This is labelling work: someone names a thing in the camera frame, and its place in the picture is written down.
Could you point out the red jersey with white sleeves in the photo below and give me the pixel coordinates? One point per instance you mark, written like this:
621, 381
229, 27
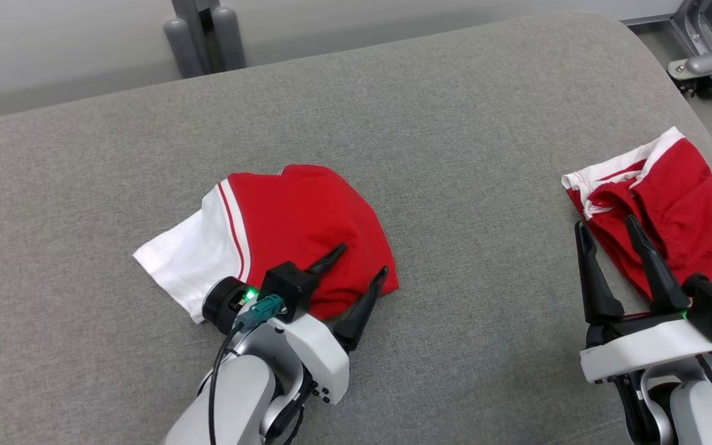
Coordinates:
294, 216

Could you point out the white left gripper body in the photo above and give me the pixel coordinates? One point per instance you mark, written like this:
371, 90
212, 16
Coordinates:
316, 352

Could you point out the grey metal frame base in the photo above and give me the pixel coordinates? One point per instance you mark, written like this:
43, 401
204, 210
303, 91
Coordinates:
711, 62

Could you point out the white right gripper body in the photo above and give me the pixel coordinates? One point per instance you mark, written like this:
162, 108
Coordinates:
640, 349

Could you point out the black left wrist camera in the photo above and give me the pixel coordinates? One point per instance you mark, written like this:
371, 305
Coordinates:
288, 287

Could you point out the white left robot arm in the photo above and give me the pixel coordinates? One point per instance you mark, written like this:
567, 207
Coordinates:
232, 402

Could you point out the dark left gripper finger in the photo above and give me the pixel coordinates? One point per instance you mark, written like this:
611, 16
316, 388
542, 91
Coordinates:
328, 259
359, 315

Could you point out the red shorts with white stripe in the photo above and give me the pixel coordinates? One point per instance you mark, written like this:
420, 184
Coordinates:
683, 191

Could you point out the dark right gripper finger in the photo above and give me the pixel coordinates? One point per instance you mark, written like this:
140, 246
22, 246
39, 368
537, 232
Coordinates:
659, 281
597, 287

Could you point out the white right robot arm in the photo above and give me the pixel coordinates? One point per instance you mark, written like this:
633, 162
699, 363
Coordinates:
696, 417

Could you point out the grey metal stand post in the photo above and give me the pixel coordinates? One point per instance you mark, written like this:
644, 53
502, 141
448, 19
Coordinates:
229, 37

